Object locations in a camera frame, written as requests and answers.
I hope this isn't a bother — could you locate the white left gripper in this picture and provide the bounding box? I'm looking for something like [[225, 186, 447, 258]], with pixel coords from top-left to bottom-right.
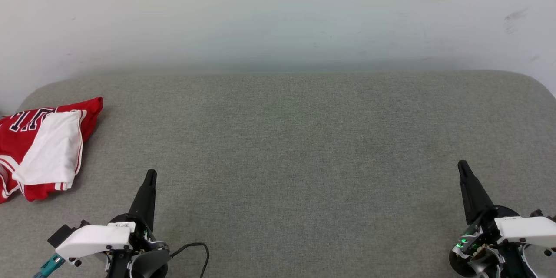
[[54, 169, 158, 278]]

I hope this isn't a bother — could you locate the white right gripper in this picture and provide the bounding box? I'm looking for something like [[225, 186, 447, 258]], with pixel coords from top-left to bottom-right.
[[449, 160, 556, 278]]

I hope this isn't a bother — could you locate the red and white jersey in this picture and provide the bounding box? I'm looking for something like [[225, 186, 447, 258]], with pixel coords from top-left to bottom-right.
[[0, 97, 104, 204]]

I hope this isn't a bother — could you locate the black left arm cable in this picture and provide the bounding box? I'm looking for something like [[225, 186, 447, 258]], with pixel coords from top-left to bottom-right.
[[169, 242, 210, 278]]

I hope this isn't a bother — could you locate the teal left camera connector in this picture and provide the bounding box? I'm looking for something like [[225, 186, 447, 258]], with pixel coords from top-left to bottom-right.
[[34, 253, 66, 278]]

